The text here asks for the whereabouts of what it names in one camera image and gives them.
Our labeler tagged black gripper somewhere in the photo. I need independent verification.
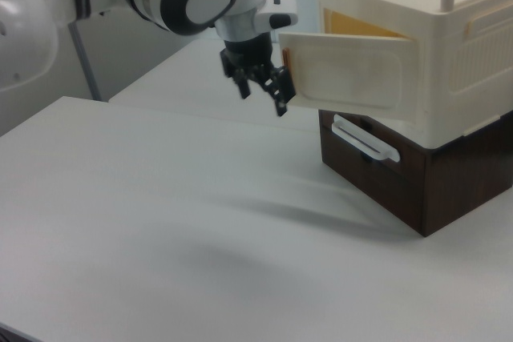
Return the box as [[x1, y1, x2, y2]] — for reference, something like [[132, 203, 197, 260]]
[[219, 35, 298, 119]]

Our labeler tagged cream cabinet door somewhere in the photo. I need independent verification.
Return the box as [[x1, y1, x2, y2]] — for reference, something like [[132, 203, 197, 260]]
[[277, 30, 428, 124]]

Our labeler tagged cream plastic cabinet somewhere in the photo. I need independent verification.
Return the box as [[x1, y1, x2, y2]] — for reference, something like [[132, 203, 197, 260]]
[[314, 0, 513, 149]]

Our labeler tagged grey metal pole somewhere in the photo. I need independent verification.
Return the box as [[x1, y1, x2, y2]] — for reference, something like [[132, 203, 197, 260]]
[[67, 20, 102, 101]]

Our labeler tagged dark brown drawer box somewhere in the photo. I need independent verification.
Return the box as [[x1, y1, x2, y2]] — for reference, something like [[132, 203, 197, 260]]
[[318, 108, 513, 238]]

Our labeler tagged white drawer handle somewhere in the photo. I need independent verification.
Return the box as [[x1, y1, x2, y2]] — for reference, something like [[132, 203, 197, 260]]
[[331, 114, 402, 164]]

